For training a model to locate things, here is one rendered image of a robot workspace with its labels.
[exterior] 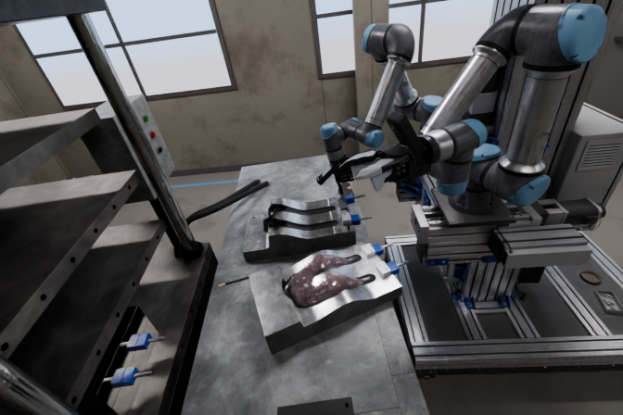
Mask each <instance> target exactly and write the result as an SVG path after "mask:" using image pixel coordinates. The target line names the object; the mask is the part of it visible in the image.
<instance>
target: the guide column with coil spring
mask: <svg viewBox="0 0 623 415"><path fill-rule="evenodd" d="M0 407H1V408H3V409H5V410H7V411H8V412H10V413H12V414H13V415H82V414H81V413H80V412H79V411H77V410H76V409H74V408H73V407H71V406H70V405H69V404H67V403H66V402H65V401H63V400H62V399H61V398H59V397H58V396H56V395H55V394H54V393H52V392H51V391H49V390H48V389H47V388H45V387H44V386H43V385H41V384H40V383H38V382H37V381H36V380H34V379H33V378H32V377H31V376H30V375H28V374H27V373H26V372H24V371H23V370H21V369H20V368H19V367H17V366H16V365H15V364H13V363H12V362H10V361H9V360H8V359H6V358H5V357H3V356H2V355H1V354H0Z"/></svg>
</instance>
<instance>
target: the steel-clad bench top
mask: <svg viewBox="0 0 623 415"><path fill-rule="evenodd" d="M329 165H330V163H329V160H328V158H327V155H322V156H316V157H305V158H298V159H291V160H285V161H279V162H273V163H266V164H260V165H254V166H247V167H242V168H241V171H240V175H239V179H238V183H237V187H236V190H235V191H238V190H239V189H241V188H243V187H244V186H246V185H248V184H249V183H251V182H253V181H255V180H257V179H258V178H260V179H261V182H260V183H258V184H257V185H259V184H261V183H263V182H266V181H270V184H269V185H268V186H266V187H264V188H262V189H260V190H259V191H257V192H255V193H253V194H251V195H248V196H247V197H245V198H243V199H241V200H239V201H237V202H235V203H233V205H232V209H231V213H230V217H229V220H228V224H227V228H226V232H225V236H224V239H223V243H222V250H221V254H220V258H219V262H218V266H217V270H216V273H215V277H214V281H213V285H212V288H211V292H210V299H209V303H208V306H207V310H206V314H205V319H204V322H203V326H202V330H201V334H200V337H199V341H198V345H197V352H196V355H195V359H194V363H193V367H192V370H191V374H190V379H189V383H188V386H187V390H186V394H185V398H184V404H183V408H182V412H181V415H277V408H278V407H284V406H291V405H297V404H304V403H311V402H317V401H324V400H330V399H337V398H343V397H350V396H351V398H352V404H353V409H354V415H430V414H429V411H428V408H427V405H426V401H425V398H424V396H423V393H422V390H421V387H420V384H419V382H418V379H417V376H416V373H415V370H414V367H413V363H412V360H411V357H410V354H409V351H408V348H407V345H406V343H405V340H404V337H403V334H402V332H401V327H400V325H399V322H398V319H397V316H396V313H395V310H394V307H393V305H392V302H391V300H390V301H388V302H387V303H385V304H383V305H380V306H378V307H376V308H373V309H370V310H368V311H366V312H364V313H363V314H361V315H358V316H356V317H354V318H352V319H350V320H347V321H344V322H342V323H340V324H339V325H336V326H334V327H332V328H330V329H328V330H326V331H323V332H321V333H318V334H316V335H314V336H312V337H310V338H308V339H306V340H304V341H301V342H299V343H297V344H295V345H293V346H290V347H288V348H286V349H284V350H282V351H279V352H277V353H275V354H273V355H272V353H271V351H270V348H269V347H268V344H267V342H266V339H265V336H264V333H263V329H262V326H261V320H260V316H259V312H258V309H257V305H256V302H255V298H254V295H253V291H252V288H251V284H250V280H249V279H246V280H243V281H239V282H236V283H230V284H227V285H224V286H221V287H219V284H222V283H228V282H231V281H234V280H238V279H241V278H245V277H248V276H249V275H251V274H254V273H256V272H259V271H262V270H266V269H268V268H271V267H273V266H275V265H279V267H280V269H281V270H284V269H287V268H289V267H291V266H293V265H295V264H297V263H299V262H300V261H302V260H303V259H304V258H306V257H308V256H310V255H312V254H314V253H316V252H318V251H315V252H309V253H302V254H296V255H289V256H283V257H277V258H265V259H258V260H251V261H246V260H245V258H244V255H243V247H244V242H245V236H246V230H247V224H248V215H250V214H257V213H263V212H268V208H269V206H270V204H271V200H272V199H275V198H286V199H290V200H294V201H298V202H303V203H308V202H313V201H318V200H323V199H327V198H332V197H337V195H338V190H337V189H338V186H337V183H336V179H335V176H334V174H332V175H331V176H330V177H329V178H328V179H327V180H326V181H325V182H324V183H323V184H322V185H320V184H319V183H317V180H316V179H317V178H318V176H319V175H320V174H321V173H322V172H323V171H324V170H325V169H326V168H327V167H328V166H329ZM257 185H255V186H257ZM255 186H254V187H255ZM377 325H378V326H377ZM380 335H381V336H380ZM391 376H392V377H391ZM394 386H395V387H394ZM396 393H397V394H396ZM399 403H400V404H399Z"/></svg>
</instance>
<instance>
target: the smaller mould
mask: <svg viewBox="0 0 623 415"><path fill-rule="evenodd" d="M277 415H354V409H353V404H352V398H351V396H350V397H343V398H337V399H330V400H324V401H317V402H311V403H304V404H297V405H291V406H284V407H278V408H277Z"/></svg>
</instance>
